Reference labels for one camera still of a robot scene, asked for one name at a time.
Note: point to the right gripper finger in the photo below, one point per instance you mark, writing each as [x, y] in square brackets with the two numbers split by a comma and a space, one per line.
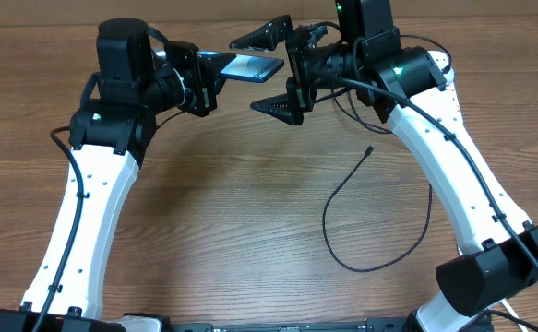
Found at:
[285, 107]
[266, 38]

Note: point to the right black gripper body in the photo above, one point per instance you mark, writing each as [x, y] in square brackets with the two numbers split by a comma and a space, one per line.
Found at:
[297, 42]

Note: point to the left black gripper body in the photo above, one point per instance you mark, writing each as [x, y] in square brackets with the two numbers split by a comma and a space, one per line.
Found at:
[185, 59]

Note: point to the blue Galaxy smartphone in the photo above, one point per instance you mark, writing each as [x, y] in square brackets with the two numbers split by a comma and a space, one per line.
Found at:
[250, 68]

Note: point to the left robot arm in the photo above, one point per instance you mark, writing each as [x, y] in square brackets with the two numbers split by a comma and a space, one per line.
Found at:
[140, 75]

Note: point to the white power strip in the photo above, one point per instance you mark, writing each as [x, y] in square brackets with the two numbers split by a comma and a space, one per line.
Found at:
[446, 100]

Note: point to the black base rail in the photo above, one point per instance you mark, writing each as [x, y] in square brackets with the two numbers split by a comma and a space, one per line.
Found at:
[291, 327]

